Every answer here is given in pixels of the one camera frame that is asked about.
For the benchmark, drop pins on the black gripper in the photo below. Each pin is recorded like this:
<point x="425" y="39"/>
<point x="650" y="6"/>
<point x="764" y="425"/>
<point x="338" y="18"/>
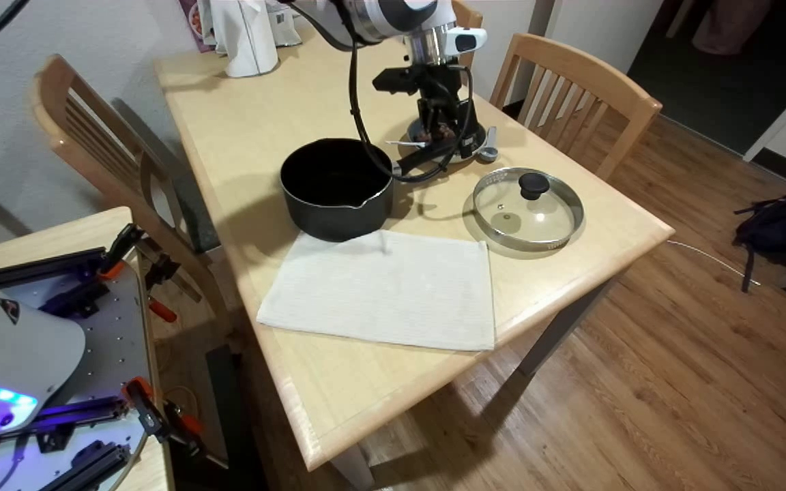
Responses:
<point x="444" y="98"/>

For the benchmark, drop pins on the black pot with handle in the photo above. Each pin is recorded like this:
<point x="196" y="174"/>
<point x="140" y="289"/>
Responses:
<point x="338" y="189"/>

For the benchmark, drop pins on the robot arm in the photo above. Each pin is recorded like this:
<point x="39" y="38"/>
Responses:
<point x="435" y="38"/>

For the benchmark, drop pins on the blue bowl with food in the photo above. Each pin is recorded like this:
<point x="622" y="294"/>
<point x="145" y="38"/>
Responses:
<point x="428" y="149"/>

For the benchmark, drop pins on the glass pot lid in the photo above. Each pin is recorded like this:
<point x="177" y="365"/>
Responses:
<point x="526" y="209"/>

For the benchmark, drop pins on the wooden chair right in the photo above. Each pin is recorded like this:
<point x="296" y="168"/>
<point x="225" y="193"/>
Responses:
<point x="575" y="100"/>

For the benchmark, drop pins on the wooden chair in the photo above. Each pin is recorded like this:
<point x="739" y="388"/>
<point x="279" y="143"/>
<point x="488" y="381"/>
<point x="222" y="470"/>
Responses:
<point x="94" y="141"/>
<point x="575" y="100"/>

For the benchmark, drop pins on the white cloth mat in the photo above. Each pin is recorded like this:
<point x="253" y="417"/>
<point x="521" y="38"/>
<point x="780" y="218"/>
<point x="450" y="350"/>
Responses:
<point x="387" y="289"/>

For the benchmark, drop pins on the wooden chair left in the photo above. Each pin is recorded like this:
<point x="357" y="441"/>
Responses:
<point x="94" y="141"/>

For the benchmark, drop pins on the small side table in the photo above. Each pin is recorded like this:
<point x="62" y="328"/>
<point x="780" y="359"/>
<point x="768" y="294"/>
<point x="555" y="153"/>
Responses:
<point x="79" y="409"/>

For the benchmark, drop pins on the white device with lights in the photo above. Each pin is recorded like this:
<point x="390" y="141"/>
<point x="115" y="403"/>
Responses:
<point x="38" y="359"/>

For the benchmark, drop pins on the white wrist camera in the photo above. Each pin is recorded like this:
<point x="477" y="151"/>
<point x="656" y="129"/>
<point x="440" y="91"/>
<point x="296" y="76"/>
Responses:
<point x="458" y="42"/>

